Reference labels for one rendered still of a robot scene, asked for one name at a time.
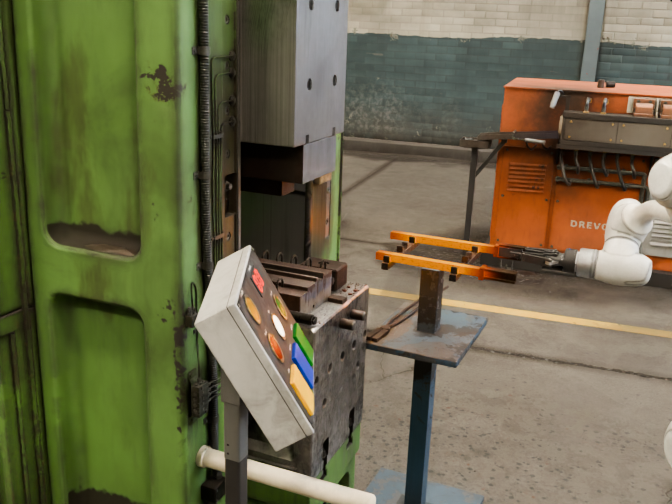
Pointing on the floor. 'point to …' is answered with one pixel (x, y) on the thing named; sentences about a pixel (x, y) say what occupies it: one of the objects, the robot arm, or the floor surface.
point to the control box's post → (235, 453)
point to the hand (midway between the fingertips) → (510, 252)
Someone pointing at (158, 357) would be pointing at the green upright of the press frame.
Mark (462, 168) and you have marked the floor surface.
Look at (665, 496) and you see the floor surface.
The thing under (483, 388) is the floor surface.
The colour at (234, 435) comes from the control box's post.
